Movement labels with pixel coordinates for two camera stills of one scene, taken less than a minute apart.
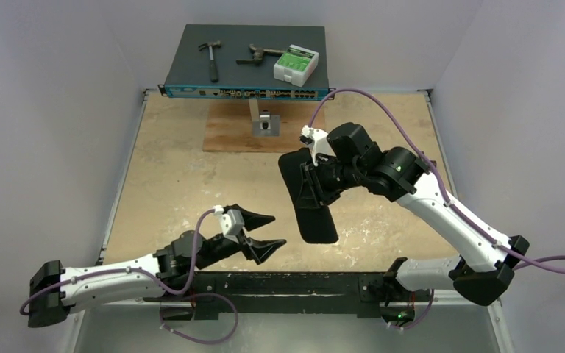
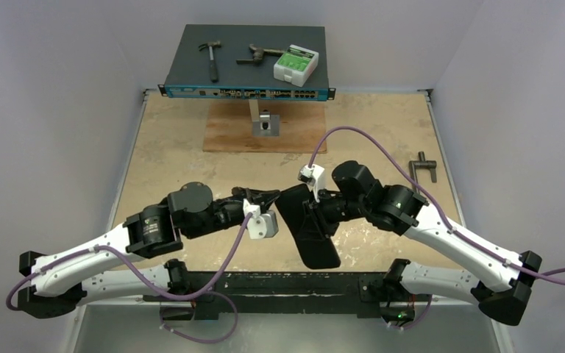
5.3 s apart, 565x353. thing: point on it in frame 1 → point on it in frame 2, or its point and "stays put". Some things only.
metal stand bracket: [263, 123] stays put
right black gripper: [316, 184] → [315, 212]
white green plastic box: [296, 65] stays put
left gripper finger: [250, 220] → [262, 197]
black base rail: [212, 294] stays put
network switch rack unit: [188, 72] stays put
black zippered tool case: [318, 224] → [304, 216]
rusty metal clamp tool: [258, 53] stays put
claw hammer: [214, 76] stays put
